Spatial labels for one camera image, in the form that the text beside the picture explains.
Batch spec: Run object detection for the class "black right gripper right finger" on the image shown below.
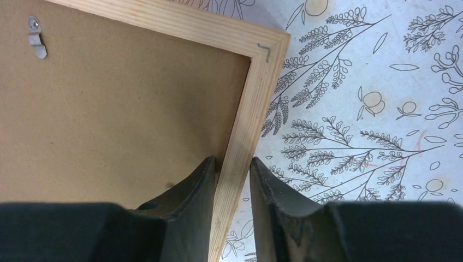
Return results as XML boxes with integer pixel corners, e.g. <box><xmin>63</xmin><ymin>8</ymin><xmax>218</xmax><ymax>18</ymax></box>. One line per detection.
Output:
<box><xmin>250</xmin><ymin>157</ymin><xmax>462</xmax><ymax>261</ymax></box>

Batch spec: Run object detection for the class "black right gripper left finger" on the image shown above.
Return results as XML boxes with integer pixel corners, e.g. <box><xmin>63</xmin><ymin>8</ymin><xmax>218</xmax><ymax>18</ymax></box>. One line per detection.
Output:
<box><xmin>1</xmin><ymin>156</ymin><xmax>216</xmax><ymax>261</ymax></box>

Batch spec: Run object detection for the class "light wooden picture frame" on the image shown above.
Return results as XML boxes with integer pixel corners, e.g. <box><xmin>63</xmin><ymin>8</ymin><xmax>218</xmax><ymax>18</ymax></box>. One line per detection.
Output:
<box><xmin>57</xmin><ymin>1</ymin><xmax>290</xmax><ymax>261</ymax></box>

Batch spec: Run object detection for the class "brown cardboard backing board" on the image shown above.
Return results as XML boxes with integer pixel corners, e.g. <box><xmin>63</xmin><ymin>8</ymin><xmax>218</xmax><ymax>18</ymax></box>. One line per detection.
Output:
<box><xmin>1</xmin><ymin>1</ymin><xmax>250</xmax><ymax>209</ymax></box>

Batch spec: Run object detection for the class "floral patterned table mat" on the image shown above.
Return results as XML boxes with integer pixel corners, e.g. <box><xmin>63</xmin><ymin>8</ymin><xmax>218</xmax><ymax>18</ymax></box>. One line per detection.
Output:
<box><xmin>183</xmin><ymin>1</ymin><xmax>462</xmax><ymax>261</ymax></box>

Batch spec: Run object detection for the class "metal frame retaining clip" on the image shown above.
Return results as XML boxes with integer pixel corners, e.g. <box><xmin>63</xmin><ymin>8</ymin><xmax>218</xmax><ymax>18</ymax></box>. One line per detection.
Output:
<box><xmin>28</xmin><ymin>16</ymin><xmax>48</xmax><ymax>59</ymax></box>

